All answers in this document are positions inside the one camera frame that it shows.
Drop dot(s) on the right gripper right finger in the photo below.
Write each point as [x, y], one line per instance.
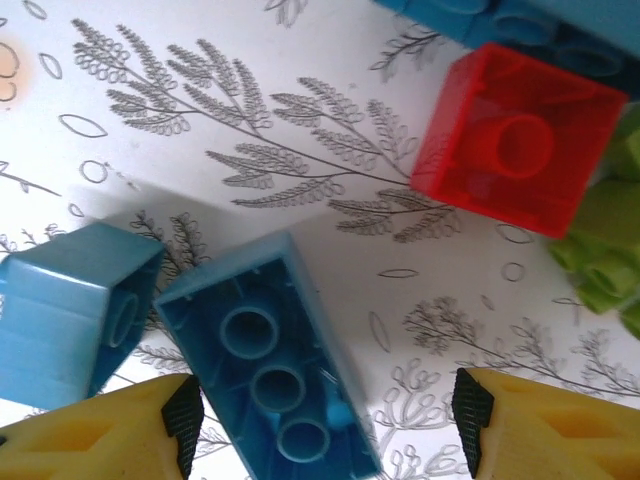
[550, 435]

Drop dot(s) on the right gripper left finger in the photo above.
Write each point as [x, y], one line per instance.
[75, 445]

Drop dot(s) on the blue square lego brick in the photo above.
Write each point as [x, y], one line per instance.
[60, 310]

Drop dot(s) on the green lego brick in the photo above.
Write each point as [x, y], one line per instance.
[605, 240]
[630, 150]

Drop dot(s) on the blue long lego brick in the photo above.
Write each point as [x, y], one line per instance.
[260, 350]
[440, 20]

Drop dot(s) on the red square lego brick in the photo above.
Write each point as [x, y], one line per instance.
[460, 100]

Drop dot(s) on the floral patterned table cover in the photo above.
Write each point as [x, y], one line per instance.
[300, 60]

